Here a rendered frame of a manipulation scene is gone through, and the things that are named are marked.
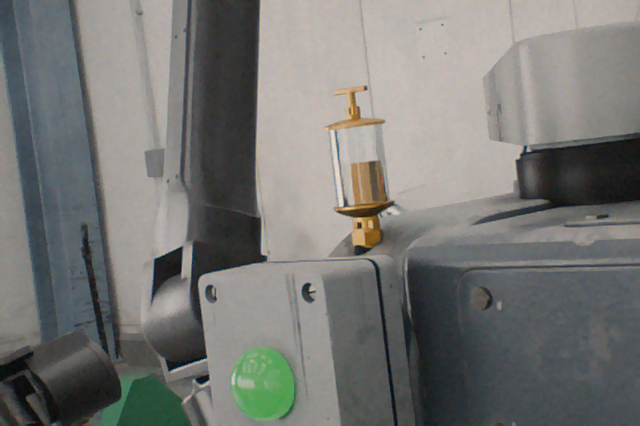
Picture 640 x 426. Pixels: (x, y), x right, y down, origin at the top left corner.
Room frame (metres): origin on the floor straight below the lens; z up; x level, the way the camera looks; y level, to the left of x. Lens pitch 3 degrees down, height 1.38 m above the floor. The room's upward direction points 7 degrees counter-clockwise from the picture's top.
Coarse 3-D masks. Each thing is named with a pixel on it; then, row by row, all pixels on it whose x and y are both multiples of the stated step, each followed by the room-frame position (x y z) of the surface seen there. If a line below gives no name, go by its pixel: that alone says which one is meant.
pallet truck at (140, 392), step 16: (96, 288) 6.23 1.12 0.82; (96, 304) 6.23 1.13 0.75; (96, 320) 6.22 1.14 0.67; (128, 384) 6.11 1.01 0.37; (144, 384) 6.14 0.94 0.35; (160, 384) 6.20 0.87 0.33; (128, 400) 6.06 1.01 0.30; (144, 400) 6.11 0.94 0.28; (160, 400) 6.17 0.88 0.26; (176, 400) 6.23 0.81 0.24; (112, 416) 6.03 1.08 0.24; (128, 416) 6.03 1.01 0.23; (144, 416) 6.08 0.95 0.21; (160, 416) 6.14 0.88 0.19; (176, 416) 6.20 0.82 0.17
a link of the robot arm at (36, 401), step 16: (0, 384) 1.08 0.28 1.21; (16, 384) 1.10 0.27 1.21; (32, 384) 1.09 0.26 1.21; (0, 400) 1.07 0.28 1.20; (16, 400) 1.07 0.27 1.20; (32, 400) 1.11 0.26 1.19; (48, 400) 1.09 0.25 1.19; (0, 416) 1.06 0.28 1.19; (16, 416) 1.06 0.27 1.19; (32, 416) 1.07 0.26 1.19; (48, 416) 1.09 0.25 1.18
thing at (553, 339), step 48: (384, 240) 0.59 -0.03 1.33; (432, 240) 0.54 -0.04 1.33; (480, 240) 0.52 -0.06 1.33; (528, 240) 0.51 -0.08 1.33; (576, 240) 0.49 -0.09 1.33; (624, 240) 0.48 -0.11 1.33; (432, 288) 0.53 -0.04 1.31; (480, 288) 0.51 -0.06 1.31; (528, 288) 0.50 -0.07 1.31; (576, 288) 0.48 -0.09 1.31; (624, 288) 0.47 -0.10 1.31; (432, 336) 0.54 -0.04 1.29; (480, 336) 0.52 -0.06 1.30; (528, 336) 0.50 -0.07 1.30; (576, 336) 0.49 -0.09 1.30; (624, 336) 0.47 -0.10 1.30; (432, 384) 0.54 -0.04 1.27; (480, 384) 0.52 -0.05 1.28; (528, 384) 0.50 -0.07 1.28; (576, 384) 0.49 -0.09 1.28; (624, 384) 0.47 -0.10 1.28
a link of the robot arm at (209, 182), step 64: (192, 0) 0.92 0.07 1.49; (256, 0) 0.94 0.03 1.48; (192, 64) 0.90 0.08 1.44; (256, 64) 0.92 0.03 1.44; (192, 128) 0.88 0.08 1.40; (256, 128) 0.90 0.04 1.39; (192, 192) 0.86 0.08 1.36; (256, 192) 0.88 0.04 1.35; (192, 256) 0.83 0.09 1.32; (256, 256) 0.86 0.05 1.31; (192, 320) 0.82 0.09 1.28
